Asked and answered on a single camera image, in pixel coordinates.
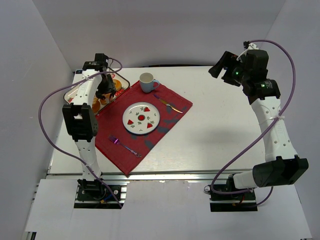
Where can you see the red placemat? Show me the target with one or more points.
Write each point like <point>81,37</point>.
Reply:
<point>110,123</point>

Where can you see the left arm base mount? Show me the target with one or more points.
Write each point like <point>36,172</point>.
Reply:
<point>112,196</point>

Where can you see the round sugared cake bread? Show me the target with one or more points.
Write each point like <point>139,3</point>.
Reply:
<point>96,105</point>

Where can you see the sesame bun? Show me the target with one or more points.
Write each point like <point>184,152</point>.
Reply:
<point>103,101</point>

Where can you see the strawberry pattern tray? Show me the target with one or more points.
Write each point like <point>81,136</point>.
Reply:
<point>70,94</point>

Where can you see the iridescent fork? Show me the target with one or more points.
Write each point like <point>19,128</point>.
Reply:
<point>116,141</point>

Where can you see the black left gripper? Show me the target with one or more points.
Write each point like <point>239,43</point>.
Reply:
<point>105,88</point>

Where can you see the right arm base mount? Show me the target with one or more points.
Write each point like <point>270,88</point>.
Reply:
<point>226,198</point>

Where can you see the white strawberry plate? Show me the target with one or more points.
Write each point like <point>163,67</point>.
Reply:
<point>141,118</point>

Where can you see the iridescent knife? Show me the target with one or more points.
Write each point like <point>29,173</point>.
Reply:
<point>167,104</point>

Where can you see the ring donut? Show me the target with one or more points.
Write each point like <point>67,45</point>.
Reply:
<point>117,84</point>

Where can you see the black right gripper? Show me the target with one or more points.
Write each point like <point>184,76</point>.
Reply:
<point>225,69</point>

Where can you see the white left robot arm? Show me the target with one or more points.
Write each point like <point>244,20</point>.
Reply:
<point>82,125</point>

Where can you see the blue white mug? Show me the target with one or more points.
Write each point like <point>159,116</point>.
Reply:
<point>148,83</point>

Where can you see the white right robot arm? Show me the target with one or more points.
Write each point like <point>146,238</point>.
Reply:
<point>282,164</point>

